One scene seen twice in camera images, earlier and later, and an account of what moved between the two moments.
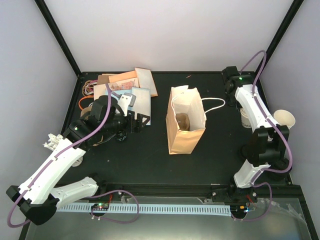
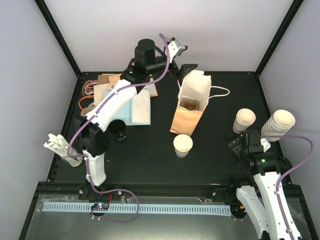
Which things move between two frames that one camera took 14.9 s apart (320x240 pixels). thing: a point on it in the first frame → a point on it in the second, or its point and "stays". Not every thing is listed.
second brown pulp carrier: [86, 112] stays
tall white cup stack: [284, 117] stays
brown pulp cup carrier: [183, 121] → [190, 104]
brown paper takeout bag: [186, 119] → [194, 93]
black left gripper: [138, 126] → [182, 72]
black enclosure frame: [179, 155] stays
